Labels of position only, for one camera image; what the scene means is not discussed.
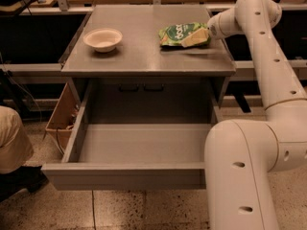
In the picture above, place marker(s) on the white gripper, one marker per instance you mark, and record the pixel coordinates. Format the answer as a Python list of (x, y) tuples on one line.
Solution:
[(213, 28)]

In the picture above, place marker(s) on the green rice chip bag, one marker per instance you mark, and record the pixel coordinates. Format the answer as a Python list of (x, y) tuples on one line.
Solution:
[(173, 35)]

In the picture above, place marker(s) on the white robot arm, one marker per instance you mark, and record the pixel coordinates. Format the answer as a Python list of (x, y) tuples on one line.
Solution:
[(239, 154)]

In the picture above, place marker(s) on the grey cabinet with top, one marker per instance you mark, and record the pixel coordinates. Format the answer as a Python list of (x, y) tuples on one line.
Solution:
[(194, 79)]

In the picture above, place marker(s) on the open grey top drawer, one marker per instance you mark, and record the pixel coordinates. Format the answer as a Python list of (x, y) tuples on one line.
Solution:
[(131, 157)]

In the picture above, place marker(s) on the white paper bowl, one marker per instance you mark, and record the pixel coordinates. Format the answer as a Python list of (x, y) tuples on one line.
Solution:
[(103, 40)]

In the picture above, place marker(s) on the brown cardboard box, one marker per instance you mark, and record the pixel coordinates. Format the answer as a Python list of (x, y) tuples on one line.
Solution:
[(63, 118)]

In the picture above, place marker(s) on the person's beige trouser leg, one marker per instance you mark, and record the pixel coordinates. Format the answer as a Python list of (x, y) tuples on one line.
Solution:
[(15, 145)]

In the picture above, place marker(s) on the black shoe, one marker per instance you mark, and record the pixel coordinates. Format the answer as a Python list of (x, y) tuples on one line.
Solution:
[(30, 178)]

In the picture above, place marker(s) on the right black drawer handle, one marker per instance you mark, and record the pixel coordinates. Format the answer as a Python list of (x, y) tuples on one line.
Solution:
[(153, 87)]

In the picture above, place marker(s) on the black drawer handle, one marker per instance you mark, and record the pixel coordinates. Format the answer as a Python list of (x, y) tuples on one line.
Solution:
[(153, 87), (128, 87)]

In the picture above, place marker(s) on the left black drawer handle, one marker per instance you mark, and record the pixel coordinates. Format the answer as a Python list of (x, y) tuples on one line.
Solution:
[(128, 87)]

